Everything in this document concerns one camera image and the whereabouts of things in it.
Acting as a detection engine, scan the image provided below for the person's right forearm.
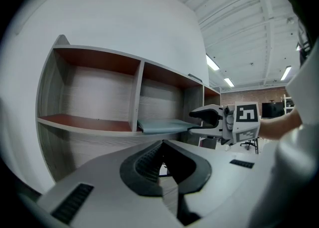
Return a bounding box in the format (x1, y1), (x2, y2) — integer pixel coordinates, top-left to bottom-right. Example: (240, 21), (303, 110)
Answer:
(259, 107), (304, 140)

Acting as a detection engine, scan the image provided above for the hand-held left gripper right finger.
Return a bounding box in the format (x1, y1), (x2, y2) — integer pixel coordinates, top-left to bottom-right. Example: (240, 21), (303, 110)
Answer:
(161, 140), (277, 227)

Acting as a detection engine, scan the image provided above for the grey-blue book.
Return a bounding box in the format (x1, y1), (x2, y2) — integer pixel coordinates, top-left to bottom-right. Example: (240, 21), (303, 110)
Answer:
(137, 119), (200, 134)

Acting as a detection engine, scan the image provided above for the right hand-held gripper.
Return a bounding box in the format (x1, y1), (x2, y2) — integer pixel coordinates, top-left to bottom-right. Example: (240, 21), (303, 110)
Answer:
(187, 101), (261, 146)

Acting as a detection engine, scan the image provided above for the white shelf rack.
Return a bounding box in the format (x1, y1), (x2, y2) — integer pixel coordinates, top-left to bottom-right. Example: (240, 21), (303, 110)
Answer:
(280, 94), (296, 114)

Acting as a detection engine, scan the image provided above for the black monitor on stand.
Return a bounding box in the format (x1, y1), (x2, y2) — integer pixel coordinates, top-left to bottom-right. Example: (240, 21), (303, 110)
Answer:
(261, 99), (285, 119)

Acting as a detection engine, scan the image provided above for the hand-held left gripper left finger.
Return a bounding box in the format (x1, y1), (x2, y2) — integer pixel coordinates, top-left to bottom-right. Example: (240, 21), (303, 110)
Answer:
(37, 140), (185, 228)

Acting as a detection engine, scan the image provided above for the grey wooden shelf desk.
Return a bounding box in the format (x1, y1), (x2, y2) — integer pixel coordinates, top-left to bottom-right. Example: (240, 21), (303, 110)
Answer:
(36, 34), (222, 183)

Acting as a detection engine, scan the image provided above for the black office chair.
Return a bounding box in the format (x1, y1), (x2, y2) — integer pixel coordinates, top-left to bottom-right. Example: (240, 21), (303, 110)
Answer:
(240, 138), (260, 154)

